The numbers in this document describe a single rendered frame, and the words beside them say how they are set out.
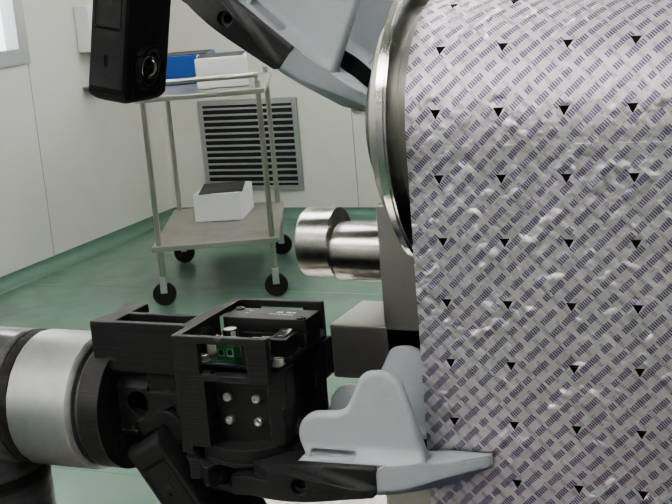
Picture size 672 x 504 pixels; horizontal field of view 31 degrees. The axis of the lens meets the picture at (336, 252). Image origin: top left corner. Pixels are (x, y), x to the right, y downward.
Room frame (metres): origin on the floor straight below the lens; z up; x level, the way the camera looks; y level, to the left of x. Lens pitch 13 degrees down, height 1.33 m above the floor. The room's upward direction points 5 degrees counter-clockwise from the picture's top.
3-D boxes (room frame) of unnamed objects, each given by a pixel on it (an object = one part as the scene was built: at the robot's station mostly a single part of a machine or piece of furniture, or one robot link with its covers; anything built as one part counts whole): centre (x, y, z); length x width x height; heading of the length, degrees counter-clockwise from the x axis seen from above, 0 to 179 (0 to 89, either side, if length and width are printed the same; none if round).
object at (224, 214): (5.45, 0.50, 0.51); 0.91 x 0.58 x 1.02; 0
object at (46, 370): (0.64, 0.14, 1.11); 0.08 x 0.05 x 0.08; 156
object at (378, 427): (0.55, -0.02, 1.11); 0.09 x 0.03 x 0.06; 65
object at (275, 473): (0.56, 0.03, 1.09); 0.09 x 0.05 x 0.02; 65
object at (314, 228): (0.68, 0.01, 1.18); 0.04 x 0.02 x 0.04; 156
